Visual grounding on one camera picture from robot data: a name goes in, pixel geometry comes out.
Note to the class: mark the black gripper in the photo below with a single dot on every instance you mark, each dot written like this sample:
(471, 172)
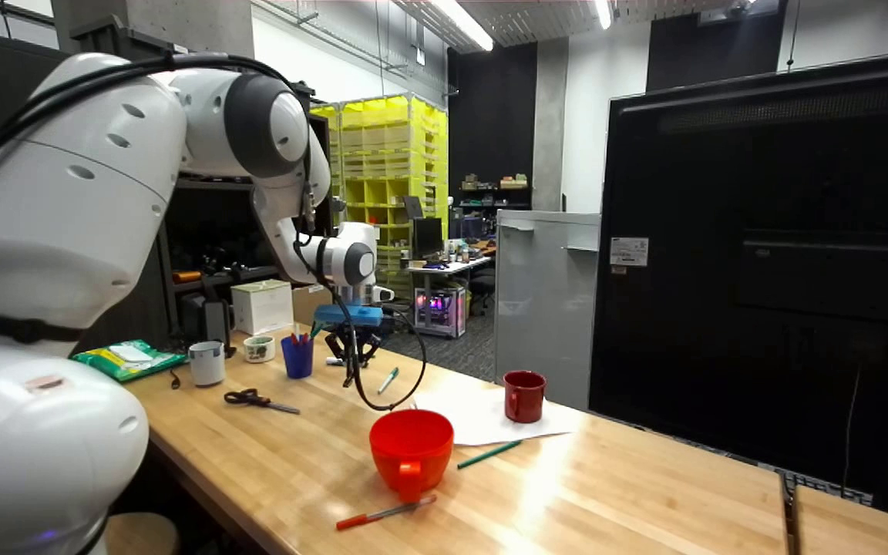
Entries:
(348, 343)

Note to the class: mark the black marker with grey barrel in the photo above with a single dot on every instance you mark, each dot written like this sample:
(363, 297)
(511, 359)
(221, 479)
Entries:
(390, 382)

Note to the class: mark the orange-red plastic cup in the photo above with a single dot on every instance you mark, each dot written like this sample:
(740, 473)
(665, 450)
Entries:
(411, 450)

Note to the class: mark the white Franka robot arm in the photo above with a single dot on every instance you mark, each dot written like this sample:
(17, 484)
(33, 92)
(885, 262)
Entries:
(62, 204)

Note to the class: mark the dark red mug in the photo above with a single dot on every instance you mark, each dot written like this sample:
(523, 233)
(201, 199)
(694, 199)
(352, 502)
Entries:
(524, 399)

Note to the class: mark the blue plastic pen cup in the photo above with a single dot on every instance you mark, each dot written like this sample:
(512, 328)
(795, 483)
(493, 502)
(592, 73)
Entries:
(298, 359)

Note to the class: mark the brown cardboard box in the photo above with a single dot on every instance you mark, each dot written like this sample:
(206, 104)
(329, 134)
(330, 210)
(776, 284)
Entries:
(310, 306)

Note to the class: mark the white cup with green contents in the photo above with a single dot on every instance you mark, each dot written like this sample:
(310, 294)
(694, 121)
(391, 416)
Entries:
(260, 346)

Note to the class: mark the purple-lit machine box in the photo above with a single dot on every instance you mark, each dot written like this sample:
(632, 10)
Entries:
(442, 311)

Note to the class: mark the white box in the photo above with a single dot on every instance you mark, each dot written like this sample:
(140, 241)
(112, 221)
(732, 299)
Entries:
(263, 306)

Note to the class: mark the white paper sheet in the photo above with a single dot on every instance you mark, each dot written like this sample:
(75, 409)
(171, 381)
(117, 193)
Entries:
(486, 416)

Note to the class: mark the cluttered desk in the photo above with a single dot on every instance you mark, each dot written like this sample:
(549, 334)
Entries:
(447, 265)

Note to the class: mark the white cylindrical cup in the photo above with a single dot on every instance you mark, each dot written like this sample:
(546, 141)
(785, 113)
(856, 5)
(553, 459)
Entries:
(206, 364)

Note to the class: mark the red and white pen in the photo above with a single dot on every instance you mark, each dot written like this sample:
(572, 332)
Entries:
(363, 519)

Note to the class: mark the dark computer monitor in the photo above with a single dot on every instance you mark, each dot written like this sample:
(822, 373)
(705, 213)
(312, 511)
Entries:
(427, 234)

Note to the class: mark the green pencil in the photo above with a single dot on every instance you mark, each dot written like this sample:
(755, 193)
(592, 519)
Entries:
(487, 453)

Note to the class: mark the dark shelving unit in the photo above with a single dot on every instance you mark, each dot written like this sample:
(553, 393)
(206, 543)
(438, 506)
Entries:
(206, 225)

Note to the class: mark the grey cabinet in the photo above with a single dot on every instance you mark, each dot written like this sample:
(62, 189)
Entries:
(546, 309)

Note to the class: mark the yellow shelving unit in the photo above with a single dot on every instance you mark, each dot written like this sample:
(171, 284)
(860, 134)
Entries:
(391, 155)

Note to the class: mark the round wooden stool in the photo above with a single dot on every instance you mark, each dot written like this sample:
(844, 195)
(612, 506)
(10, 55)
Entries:
(140, 533)

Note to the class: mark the white label sticker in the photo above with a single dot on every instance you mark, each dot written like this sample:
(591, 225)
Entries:
(631, 249)

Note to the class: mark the ceiling light strip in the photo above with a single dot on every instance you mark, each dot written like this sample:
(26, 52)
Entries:
(603, 12)
(459, 20)

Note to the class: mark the large black panel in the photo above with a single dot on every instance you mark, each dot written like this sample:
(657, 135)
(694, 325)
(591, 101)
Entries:
(772, 309)

